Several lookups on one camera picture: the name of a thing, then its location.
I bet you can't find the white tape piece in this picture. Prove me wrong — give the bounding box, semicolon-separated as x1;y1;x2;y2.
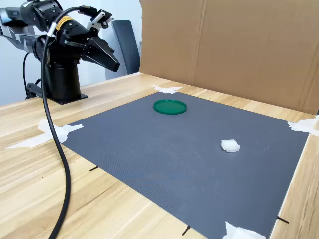
286;118;319;137
221;221;267;239
151;84;184;95
4;118;85;150

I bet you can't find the thick black camera cable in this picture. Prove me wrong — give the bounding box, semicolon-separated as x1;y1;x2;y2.
40;6;98;239

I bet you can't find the small white plastic terminal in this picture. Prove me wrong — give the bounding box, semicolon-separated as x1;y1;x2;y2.
220;139;241;154

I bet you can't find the dark grey chair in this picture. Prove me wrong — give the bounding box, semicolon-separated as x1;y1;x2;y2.
104;20;141;80

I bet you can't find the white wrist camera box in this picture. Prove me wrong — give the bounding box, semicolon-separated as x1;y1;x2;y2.
87;9;115;32

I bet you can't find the black table clamp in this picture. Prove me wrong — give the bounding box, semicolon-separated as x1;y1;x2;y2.
25;82;44;99

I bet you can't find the round green lid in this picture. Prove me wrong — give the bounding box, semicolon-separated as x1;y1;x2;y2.
153;99;188;116

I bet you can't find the large cardboard partition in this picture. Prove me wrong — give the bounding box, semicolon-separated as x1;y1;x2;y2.
195;0;319;115

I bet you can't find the dark grey mat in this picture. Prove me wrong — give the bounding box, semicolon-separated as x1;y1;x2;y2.
61;91;310;239

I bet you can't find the thin black cable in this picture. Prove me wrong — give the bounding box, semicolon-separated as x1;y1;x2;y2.
22;52;32;99

